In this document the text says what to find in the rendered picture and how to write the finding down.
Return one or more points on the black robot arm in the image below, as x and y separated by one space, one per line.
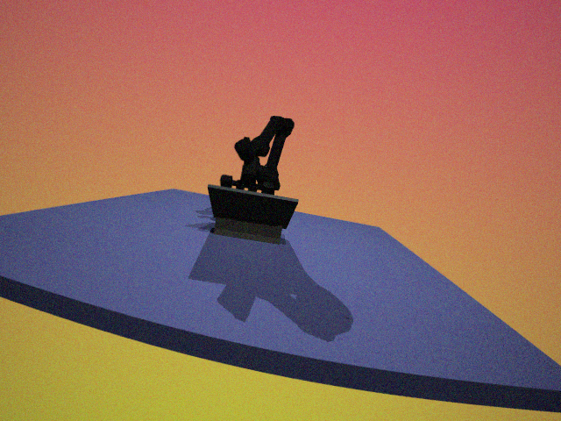
249 151

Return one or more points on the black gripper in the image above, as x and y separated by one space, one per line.
250 183

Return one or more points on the grey switch panel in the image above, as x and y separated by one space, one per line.
250 215

